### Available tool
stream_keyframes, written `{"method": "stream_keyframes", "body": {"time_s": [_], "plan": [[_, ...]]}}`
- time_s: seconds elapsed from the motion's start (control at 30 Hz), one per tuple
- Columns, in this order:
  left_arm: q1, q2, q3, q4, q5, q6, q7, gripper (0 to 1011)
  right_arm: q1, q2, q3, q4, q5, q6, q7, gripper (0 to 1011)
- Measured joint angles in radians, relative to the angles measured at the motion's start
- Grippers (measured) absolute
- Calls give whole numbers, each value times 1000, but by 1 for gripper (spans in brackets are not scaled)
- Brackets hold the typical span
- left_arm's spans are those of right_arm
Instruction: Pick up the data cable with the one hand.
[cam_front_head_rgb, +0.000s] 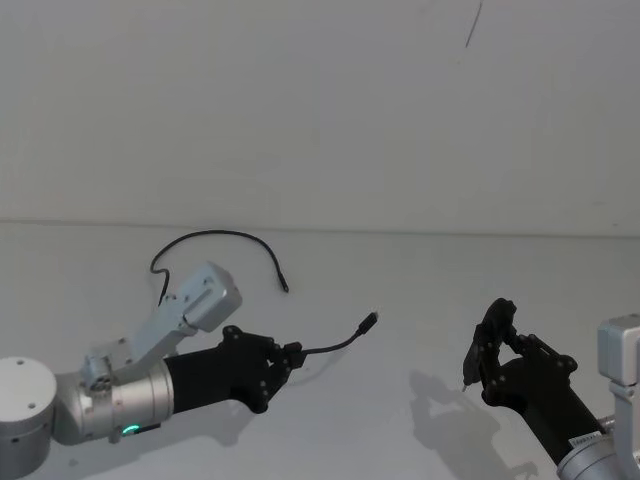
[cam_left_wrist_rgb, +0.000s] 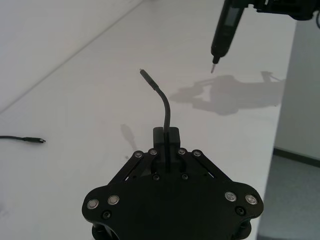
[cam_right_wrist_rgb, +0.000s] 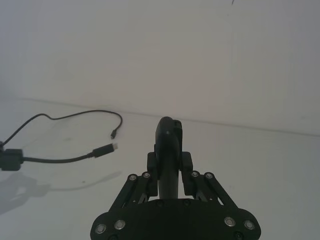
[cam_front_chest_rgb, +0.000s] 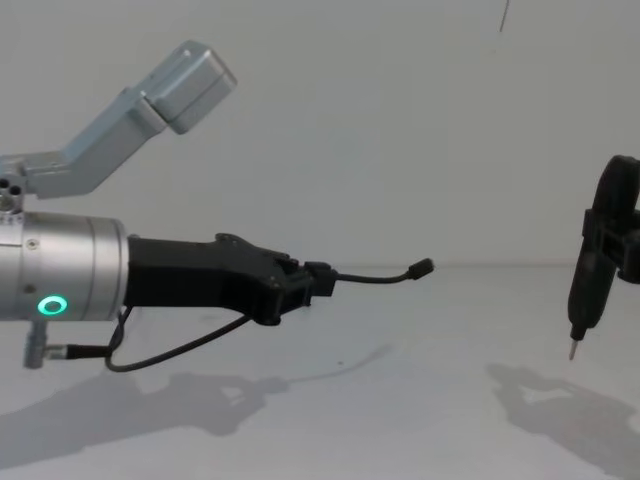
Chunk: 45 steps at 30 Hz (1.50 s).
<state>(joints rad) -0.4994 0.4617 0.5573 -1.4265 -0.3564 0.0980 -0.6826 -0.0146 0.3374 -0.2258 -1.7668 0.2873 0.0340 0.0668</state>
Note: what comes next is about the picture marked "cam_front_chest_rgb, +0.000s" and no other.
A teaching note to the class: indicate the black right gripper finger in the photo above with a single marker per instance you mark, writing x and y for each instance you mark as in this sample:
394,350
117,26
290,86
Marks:
617,190
627,260

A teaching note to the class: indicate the black pen-shaped tool silver tip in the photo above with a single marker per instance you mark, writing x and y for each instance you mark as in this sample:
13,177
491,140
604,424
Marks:
587,295

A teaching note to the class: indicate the white curtain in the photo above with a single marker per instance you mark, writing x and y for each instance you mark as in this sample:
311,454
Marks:
375,125

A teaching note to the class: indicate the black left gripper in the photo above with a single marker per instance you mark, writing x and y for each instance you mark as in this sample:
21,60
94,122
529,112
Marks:
200,272

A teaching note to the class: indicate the white table cloth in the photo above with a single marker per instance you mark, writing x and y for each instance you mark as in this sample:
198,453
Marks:
400,425

